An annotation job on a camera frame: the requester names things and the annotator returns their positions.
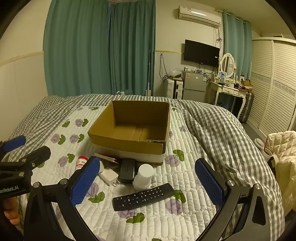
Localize person's left hand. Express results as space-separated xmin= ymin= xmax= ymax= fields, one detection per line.
xmin=3 ymin=197 xmax=22 ymax=226

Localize white floral quilt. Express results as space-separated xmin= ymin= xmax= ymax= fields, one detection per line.
xmin=17 ymin=105 xmax=219 ymax=241

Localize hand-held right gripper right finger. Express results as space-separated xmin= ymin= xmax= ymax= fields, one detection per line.
xmin=195 ymin=158 xmax=281 ymax=241

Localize black wall television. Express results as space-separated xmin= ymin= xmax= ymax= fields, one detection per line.
xmin=184 ymin=39 xmax=221 ymax=68

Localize cardboard box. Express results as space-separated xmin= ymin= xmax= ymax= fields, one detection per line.
xmin=87 ymin=100 xmax=171 ymax=165

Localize white slatted wardrobe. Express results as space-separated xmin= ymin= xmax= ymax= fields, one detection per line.
xmin=245 ymin=36 xmax=296 ymax=132

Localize white mop pole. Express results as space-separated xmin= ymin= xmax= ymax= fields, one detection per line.
xmin=145 ymin=50 xmax=153 ymax=95

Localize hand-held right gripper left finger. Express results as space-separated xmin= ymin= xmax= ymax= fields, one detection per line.
xmin=24 ymin=156 xmax=101 ymax=241

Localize white air conditioner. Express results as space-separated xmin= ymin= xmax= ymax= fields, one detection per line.
xmin=178 ymin=6 xmax=222 ymax=29

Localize black rectangular case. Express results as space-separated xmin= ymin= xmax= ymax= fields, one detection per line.
xmin=119 ymin=159 xmax=136 ymax=184

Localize dark suitcase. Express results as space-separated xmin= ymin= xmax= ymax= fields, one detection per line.
xmin=238 ymin=91 xmax=255 ymax=123

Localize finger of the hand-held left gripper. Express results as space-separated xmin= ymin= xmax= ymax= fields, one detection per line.
xmin=0 ymin=146 xmax=52 ymax=178
xmin=0 ymin=136 xmax=26 ymax=160

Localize white dressing table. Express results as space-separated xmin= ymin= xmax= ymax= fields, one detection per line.
xmin=209 ymin=80 xmax=249 ymax=121

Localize black remote control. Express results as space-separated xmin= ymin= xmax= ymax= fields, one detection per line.
xmin=112 ymin=183 xmax=175 ymax=212

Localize white charger plug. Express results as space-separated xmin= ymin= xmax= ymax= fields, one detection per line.
xmin=99 ymin=161 xmax=121 ymax=186

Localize white cylindrical container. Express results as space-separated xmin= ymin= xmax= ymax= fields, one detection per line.
xmin=134 ymin=164 xmax=154 ymax=192

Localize red-capped white bottle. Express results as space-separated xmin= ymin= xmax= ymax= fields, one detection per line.
xmin=76 ymin=156 xmax=88 ymax=171

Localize cream quilted jacket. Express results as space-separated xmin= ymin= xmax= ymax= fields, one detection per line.
xmin=266 ymin=130 xmax=296 ymax=210

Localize white ribbed suitcase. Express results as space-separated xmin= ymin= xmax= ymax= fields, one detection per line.
xmin=165 ymin=79 xmax=184 ymax=100

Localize narrow teal curtain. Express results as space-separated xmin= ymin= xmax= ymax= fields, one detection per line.
xmin=223 ymin=10 xmax=253 ymax=80

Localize silver small fridge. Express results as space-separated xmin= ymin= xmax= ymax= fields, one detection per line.
xmin=182 ymin=71 xmax=208 ymax=100

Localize dark wall cables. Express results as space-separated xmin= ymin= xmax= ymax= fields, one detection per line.
xmin=159 ymin=54 xmax=172 ymax=81

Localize white oval mirror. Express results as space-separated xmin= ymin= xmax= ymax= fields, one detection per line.
xmin=218 ymin=53 xmax=238 ymax=78

